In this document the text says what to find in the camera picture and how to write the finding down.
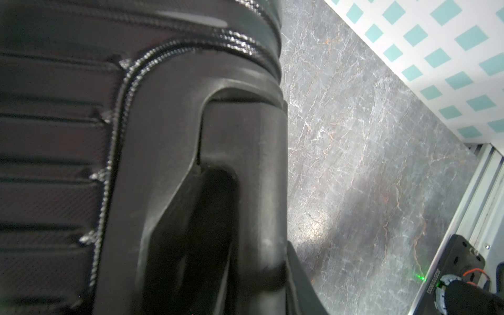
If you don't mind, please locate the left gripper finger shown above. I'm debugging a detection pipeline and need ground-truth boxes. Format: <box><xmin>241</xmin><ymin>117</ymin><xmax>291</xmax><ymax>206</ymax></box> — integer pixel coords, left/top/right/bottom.
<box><xmin>286</xmin><ymin>242</ymin><xmax>329</xmax><ymax>315</ymax></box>

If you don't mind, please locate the black hard-shell suitcase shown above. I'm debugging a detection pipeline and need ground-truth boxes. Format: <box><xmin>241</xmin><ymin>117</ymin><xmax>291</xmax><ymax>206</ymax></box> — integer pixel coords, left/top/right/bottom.
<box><xmin>1</xmin><ymin>1</ymin><xmax>290</xmax><ymax>314</ymax></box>

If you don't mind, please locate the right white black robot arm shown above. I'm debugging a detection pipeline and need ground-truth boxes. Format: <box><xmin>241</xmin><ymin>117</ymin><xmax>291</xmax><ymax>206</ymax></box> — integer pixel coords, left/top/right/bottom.
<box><xmin>434</xmin><ymin>262</ymin><xmax>503</xmax><ymax>315</ymax></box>

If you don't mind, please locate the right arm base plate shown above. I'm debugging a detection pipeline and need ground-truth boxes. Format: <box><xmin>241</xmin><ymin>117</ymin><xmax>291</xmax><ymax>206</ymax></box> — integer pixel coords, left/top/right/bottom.
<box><xmin>409</xmin><ymin>234</ymin><xmax>486</xmax><ymax>315</ymax></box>

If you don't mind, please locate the aluminium mounting rail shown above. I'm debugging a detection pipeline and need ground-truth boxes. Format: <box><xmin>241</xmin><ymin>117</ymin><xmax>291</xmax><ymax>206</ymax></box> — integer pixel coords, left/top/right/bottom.
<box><xmin>448</xmin><ymin>144</ymin><xmax>503</xmax><ymax>291</ymax></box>

